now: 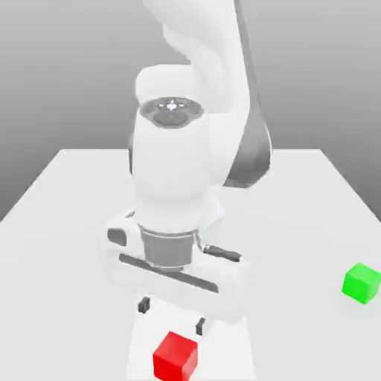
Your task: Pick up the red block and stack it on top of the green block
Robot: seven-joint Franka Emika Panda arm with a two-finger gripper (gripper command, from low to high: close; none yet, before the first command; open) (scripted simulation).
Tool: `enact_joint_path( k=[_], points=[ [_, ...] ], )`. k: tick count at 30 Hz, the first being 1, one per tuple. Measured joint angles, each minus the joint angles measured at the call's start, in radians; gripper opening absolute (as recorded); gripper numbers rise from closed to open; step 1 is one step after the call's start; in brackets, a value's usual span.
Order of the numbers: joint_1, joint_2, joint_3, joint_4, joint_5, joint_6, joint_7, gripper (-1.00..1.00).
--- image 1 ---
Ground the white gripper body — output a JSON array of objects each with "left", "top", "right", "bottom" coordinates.
[{"left": 101, "top": 246, "right": 250, "bottom": 324}]

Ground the small red cube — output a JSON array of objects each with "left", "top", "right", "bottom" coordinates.
[{"left": 152, "top": 330, "right": 199, "bottom": 381}]

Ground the small green cube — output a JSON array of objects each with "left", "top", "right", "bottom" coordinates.
[{"left": 341, "top": 262, "right": 381, "bottom": 305}]

